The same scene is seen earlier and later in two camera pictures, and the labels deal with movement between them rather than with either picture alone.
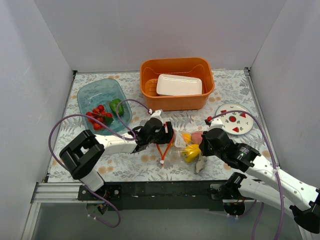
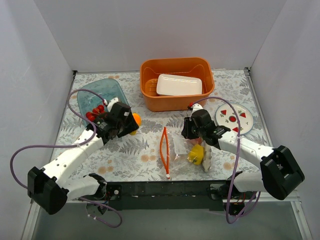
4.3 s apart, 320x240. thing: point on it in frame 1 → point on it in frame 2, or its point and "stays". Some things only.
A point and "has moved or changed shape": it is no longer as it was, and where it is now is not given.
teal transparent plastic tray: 101,92 stays
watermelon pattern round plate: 235,123 stays
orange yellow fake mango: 187,137 has moved or changed shape
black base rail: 186,195 stays
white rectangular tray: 172,85 stays
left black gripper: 169,132 → 130,125
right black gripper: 203,146 → 187,130
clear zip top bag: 185,149 has moved or changed shape
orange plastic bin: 176,84 stays
